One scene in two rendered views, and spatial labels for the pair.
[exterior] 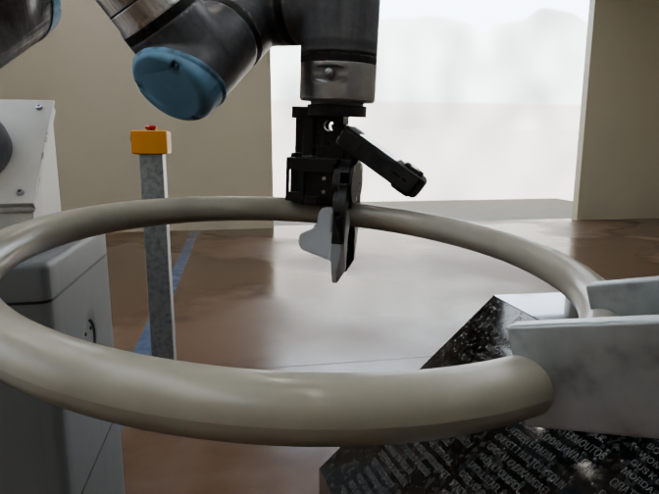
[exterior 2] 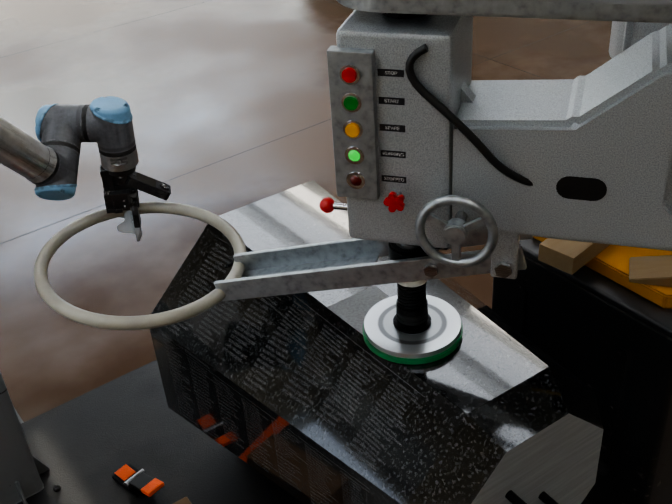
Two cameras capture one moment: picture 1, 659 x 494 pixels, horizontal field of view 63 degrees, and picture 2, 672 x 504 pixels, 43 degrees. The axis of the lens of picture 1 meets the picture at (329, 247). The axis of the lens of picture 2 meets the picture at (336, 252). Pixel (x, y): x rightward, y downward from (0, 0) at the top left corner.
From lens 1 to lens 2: 165 cm
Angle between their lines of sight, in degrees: 32
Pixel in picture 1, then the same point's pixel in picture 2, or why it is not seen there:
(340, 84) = (125, 165)
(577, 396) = (229, 294)
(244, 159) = not seen: outside the picture
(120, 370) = (144, 319)
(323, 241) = (129, 226)
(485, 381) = (211, 298)
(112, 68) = not seen: outside the picture
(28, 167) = not seen: outside the picture
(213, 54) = (71, 176)
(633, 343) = (235, 284)
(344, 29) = (122, 144)
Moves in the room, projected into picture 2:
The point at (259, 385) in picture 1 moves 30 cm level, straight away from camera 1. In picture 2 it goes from (171, 314) to (117, 254)
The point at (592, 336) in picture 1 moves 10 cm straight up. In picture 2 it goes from (229, 284) to (223, 246)
